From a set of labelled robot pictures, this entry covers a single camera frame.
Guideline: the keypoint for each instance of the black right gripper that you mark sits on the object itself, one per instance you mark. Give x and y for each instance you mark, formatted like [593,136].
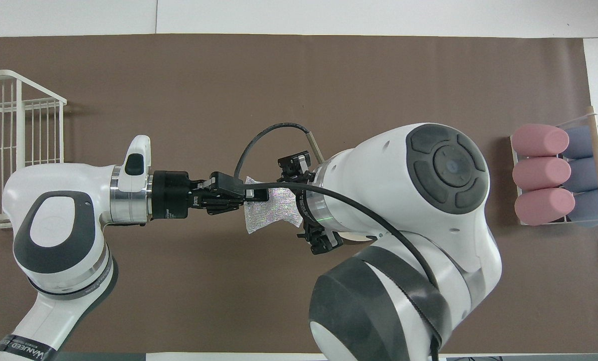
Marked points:
[306,205]

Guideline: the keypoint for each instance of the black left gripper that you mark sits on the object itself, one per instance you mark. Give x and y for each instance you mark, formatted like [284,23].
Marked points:
[171,195]

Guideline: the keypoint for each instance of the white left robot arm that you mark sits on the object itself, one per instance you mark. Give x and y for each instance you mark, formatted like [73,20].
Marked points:
[53,190]

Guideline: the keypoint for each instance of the brown paper table mat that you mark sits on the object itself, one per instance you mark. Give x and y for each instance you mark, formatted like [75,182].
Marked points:
[178,75]

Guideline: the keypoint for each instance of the pink plastic cup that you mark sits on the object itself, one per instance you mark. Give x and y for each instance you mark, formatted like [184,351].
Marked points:
[542,173]
[544,206]
[539,140]

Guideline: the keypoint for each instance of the blue plastic cup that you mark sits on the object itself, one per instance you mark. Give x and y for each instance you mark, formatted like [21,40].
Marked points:
[582,142]
[584,174]
[587,208]

